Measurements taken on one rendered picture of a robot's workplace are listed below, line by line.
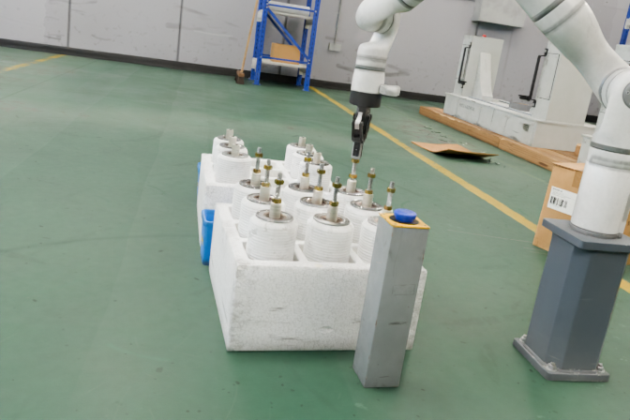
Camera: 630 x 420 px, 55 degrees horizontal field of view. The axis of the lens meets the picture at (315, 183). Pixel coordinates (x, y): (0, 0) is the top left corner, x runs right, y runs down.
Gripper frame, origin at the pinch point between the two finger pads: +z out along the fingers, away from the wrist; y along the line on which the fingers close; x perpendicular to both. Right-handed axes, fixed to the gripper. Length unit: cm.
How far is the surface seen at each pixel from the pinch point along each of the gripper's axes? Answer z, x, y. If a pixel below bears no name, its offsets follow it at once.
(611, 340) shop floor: 36, 67, -7
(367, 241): 13.8, 9.0, 24.6
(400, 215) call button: 2.9, 15.6, 39.5
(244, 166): 12.4, -32.6, -12.8
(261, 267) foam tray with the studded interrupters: 18.0, -8.0, 40.3
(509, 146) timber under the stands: 31, 58, -301
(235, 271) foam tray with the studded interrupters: 19.1, -12.2, 42.2
